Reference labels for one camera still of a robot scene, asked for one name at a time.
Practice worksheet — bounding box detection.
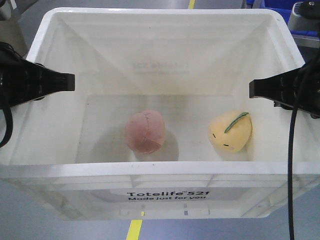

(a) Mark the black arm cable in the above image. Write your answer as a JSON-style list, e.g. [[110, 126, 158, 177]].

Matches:
[[287, 59, 318, 240], [0, 104, 14, 148]]

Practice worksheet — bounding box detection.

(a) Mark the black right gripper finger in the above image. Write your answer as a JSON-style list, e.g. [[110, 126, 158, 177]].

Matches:
[[249, 66, 307, 108]]

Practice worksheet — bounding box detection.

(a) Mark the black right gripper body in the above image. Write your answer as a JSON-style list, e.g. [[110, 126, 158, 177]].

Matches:
[[294, 55, 320, 119]]

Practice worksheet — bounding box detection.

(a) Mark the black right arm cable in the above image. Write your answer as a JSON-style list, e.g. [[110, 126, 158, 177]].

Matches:
[[287, 59, 318, 240]]

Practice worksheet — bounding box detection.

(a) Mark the white plastic tote box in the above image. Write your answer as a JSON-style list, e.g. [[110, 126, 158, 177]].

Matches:
[[0, 7, 304, 221]]

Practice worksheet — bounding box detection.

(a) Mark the pink plush peach toy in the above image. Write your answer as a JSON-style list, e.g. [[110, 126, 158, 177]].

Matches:
[[125, 110, 166, 155]]

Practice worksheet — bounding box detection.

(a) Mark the grey robot arm joint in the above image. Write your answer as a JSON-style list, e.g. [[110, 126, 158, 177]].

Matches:
[[288, 0, 320, 31]]

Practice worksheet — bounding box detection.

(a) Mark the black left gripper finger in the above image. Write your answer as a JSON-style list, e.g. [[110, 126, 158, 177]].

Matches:
[[14, 60, 75, 102]]

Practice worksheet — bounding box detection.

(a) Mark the yellow plush mango toy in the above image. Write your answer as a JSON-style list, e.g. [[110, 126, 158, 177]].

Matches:
[[208, 110, 253, 153]]

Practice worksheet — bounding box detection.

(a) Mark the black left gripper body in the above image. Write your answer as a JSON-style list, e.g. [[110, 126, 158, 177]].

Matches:
[[0, 41, 28, 109]]

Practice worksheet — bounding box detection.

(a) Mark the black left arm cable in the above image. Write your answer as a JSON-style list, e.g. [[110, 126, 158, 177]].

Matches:
[[0, 104, 14, 148]]

